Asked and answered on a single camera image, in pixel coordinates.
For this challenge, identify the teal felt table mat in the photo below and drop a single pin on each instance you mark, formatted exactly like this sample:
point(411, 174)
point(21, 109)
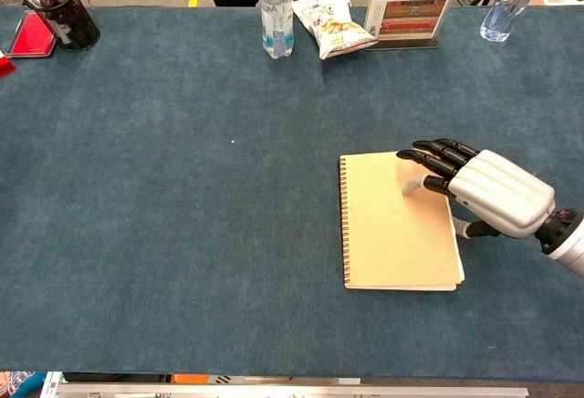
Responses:
point(205, 211)

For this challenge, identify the white snack chip bag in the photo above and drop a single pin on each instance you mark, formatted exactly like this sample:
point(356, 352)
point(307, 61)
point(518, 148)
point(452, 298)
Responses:
point(335, 24)

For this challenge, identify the clear plastic water bottle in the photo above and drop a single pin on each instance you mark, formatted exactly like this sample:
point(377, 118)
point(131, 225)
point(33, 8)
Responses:
point(508, 5)

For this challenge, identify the tan spiral notebook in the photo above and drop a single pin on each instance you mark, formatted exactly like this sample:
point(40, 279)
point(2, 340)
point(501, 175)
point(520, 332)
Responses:
point(397, 229)

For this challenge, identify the small red box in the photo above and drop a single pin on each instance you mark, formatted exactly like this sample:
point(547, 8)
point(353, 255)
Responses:
point(5, 65)

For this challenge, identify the black pen holder cup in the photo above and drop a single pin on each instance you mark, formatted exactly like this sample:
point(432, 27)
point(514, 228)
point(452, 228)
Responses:
point(70, 24)

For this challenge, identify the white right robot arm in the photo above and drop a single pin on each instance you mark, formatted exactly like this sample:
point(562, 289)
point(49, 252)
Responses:
point(563, 243)

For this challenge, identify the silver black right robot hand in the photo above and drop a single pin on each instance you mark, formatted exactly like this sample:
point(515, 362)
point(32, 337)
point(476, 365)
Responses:
point(497, 192)

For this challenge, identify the aluminium profile rail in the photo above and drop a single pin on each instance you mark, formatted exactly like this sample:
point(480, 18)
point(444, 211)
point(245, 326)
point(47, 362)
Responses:
point(292, 390)

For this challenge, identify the red ink pad case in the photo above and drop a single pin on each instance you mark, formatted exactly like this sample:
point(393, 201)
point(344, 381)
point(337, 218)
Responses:
point(32, 39)

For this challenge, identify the acrylic sign stand with card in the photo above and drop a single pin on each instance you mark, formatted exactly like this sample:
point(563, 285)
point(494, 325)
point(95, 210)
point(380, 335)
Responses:
point(410, 10)

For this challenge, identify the clear water bottle blue label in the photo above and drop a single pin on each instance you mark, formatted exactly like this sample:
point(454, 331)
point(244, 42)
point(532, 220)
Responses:
point(276, 14)

